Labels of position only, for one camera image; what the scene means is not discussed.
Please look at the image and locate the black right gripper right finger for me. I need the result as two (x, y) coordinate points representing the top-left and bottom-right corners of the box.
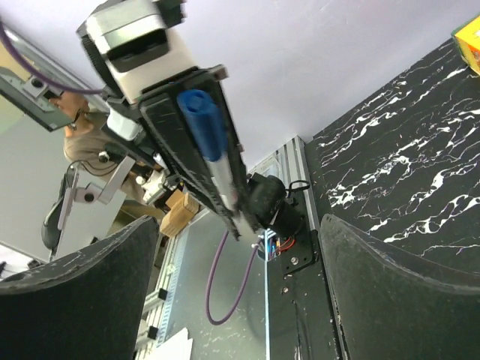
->
(320, 214), (479, 359)

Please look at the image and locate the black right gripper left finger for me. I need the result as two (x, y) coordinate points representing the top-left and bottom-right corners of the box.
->
(1, 216), (159, 359)

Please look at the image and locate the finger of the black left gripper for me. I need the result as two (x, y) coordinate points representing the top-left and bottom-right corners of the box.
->
(190, 64), (260, 233)

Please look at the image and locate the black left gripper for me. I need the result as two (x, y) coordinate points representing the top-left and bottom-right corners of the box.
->
(76, 1), (244, 239)

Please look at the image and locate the white marker blue cap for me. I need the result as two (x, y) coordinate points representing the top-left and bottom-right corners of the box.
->
(177, 89), (238, 212)

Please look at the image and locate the monitor on arm mount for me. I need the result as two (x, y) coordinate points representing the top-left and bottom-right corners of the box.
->
(1, 67), (72, 132)

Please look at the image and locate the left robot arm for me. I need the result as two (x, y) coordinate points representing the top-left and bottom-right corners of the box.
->
(77, 1), (302, 238)

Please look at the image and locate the person in beige shirt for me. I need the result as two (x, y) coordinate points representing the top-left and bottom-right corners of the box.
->
(49, 91), (165, 221)

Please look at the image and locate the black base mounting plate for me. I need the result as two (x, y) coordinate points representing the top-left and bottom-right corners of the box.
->
(264, 194), (342, 360)

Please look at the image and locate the wooden block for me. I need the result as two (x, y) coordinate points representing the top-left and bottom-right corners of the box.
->
(160, 190), (200, 238)

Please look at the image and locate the orange sponge pack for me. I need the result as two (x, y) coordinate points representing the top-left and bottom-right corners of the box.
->
(451, 14), (479, 74)

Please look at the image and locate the white cable duct rail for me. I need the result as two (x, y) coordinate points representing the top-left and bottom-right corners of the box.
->
(134, 136), (305, 359)

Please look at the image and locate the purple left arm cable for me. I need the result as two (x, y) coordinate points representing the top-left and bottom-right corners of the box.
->
(205, 230), (263, 326)

